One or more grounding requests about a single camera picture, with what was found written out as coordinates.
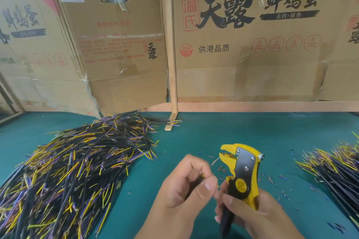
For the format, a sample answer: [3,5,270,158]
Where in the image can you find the large pile of black cables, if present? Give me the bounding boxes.
[0,109,183,239]

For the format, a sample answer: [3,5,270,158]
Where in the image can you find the person's right hand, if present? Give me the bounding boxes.
[214,181,291,239]

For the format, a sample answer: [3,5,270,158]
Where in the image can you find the person's right forearm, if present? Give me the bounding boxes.
[264,214,306,239]

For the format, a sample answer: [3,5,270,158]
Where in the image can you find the slanted wooden frame bar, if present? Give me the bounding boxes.
[0,72,26,125]

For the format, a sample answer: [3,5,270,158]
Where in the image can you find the yellow wire stripper tool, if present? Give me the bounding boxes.
[218,143,265,239]

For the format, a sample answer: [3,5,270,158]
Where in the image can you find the plastic-wrapped cardboard box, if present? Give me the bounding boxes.
[46,0,169,117]

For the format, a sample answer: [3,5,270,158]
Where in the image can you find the cardboard box with taped flap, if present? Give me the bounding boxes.
[318,0,359,102]

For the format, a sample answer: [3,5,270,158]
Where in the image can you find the wooden frame rail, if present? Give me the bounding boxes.
[140,101,359,113]

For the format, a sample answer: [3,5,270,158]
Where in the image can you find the short black cable piece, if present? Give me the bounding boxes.
[184,174,208,201]

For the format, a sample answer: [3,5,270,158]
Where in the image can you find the person's left hand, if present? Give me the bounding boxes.
[153,154,220,220]

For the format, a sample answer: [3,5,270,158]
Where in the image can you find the wide cardboard box black print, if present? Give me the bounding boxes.
[171,0,341,103]

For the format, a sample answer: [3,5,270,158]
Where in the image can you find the scattered wire insulation scraps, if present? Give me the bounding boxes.
[202,144,348,234]

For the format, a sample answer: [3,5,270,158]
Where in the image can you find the person's left forearm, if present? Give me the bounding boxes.
[135,208,198,239]

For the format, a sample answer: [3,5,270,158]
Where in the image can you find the wooden frame post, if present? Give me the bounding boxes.
[160,0,179,132]

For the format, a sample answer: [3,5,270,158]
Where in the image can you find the small pile of black cables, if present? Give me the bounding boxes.
[296,132,359,229]

